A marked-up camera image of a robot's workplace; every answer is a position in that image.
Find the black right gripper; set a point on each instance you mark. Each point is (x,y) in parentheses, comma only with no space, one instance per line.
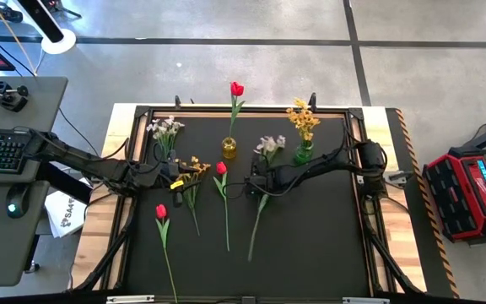
(267,181)

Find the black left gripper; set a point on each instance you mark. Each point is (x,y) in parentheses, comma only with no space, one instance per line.
(167,176)

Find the red artificial tulip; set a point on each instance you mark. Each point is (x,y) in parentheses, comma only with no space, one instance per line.
(236,89)
(262,202)
(221,168)
(161,211)

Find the yellow artificial flower bunch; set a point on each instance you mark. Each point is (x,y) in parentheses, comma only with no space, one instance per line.
(304,120)
(201,167)

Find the green glass vase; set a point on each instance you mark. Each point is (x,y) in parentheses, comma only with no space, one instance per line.
(302,155)

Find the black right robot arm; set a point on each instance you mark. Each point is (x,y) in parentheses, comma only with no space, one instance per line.
(310,166)

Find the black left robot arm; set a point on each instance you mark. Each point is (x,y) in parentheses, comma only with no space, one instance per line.
(99,166)

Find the yellow glass vase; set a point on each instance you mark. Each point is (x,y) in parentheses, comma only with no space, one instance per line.
(229,148)

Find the black table edge clamp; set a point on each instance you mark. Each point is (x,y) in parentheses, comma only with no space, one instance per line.
(312,102)
(178,102)

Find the black desk leg beam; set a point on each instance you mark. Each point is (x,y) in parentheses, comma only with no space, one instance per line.
(63,183)

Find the white printed paper bag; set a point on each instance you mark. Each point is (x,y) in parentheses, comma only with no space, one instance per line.
(63,215)

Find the black ramp hazard striped edge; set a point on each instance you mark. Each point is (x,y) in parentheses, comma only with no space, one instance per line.
(407,135)

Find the black computer mouse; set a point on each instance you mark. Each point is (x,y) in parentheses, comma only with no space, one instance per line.
(17,198)

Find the red black power station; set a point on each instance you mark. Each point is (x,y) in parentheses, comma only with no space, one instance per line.
(458,194)

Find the black aluminium table frame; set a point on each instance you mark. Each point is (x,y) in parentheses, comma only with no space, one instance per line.
(142,112)

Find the silver metal bracket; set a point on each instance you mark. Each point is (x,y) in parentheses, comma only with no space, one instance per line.
(129,299)
(365,300)

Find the black post white round base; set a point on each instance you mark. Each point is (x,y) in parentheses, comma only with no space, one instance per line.
(59,42)

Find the black clamp mount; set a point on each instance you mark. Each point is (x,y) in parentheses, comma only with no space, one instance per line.
(13,101)

